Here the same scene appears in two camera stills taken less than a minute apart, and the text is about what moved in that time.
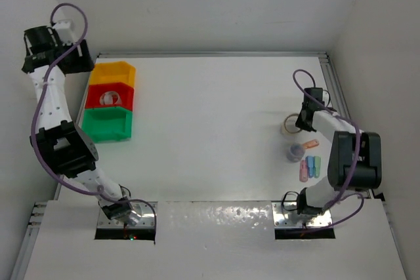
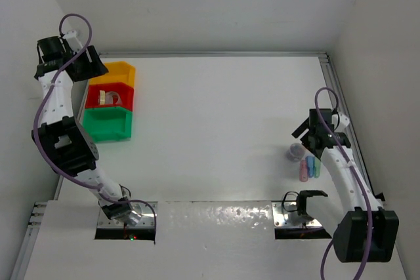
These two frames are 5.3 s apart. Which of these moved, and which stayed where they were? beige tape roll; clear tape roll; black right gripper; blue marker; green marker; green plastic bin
Moved: beige tape roll; black right gripper
Stayed: blue marker; clear tape roll; green marker; green plastic bin
